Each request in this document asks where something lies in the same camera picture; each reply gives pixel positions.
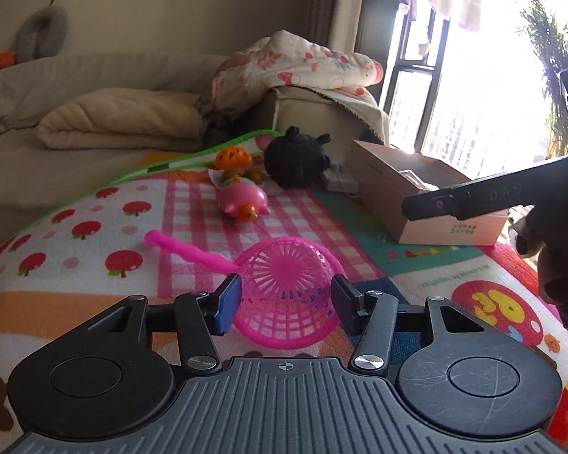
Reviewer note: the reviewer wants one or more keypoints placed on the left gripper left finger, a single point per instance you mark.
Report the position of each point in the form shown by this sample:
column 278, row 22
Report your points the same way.
column 199, row 317

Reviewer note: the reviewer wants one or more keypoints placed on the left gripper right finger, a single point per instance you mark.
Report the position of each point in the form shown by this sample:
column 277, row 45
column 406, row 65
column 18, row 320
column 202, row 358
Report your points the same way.
column 369, row 315

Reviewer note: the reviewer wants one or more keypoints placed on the pink plastic strainer basket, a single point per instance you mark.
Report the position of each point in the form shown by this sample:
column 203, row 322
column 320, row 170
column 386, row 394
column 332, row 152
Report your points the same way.
column 285, row 301

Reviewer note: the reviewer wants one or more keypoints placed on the brown gloved right hand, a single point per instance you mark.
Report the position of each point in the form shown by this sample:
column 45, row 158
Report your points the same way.
column 543, row 233

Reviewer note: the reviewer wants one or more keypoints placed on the pink pig toy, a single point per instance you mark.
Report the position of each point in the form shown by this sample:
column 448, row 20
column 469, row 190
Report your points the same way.
column 243, row 201

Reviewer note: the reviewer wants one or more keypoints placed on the white power strip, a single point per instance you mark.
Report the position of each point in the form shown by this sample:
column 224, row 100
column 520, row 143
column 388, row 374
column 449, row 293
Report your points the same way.
column 337, row 179

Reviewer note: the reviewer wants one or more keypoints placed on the tray of brown balls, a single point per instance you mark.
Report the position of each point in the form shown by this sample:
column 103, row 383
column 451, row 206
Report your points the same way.
column 255, row 175

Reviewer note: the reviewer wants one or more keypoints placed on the colourful play mat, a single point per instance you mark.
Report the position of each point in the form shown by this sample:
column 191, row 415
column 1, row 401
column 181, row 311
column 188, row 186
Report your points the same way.
column 84, row 257

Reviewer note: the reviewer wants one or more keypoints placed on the orange lattice ball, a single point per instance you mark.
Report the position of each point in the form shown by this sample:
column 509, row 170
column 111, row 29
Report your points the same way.
column 232, row 158

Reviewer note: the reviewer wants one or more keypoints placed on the black plush toy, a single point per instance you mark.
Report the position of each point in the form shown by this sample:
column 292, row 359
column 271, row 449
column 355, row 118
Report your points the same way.
column 295, row 160

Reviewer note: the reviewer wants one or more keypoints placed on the folded beige blanket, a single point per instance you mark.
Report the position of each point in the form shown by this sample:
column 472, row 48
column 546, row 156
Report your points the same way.
column 125, row 119

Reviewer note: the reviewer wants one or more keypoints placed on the beige sofa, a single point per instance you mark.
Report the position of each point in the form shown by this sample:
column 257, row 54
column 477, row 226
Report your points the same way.
column 35, row 180

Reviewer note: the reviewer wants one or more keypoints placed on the floral white quilt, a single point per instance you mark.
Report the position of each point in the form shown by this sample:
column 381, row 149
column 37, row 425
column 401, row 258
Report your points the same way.
column 286, row 60

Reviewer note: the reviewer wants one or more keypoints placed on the grey curtain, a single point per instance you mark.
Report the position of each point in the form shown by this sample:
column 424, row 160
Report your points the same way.
column 333, row 23

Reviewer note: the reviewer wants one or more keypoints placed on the grey neck pillow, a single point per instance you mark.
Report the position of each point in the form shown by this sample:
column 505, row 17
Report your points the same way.
column 42, row 35

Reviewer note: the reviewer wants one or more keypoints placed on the orange plush toy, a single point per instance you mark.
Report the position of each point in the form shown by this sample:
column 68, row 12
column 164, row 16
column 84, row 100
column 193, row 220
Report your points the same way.
column 7, row 60

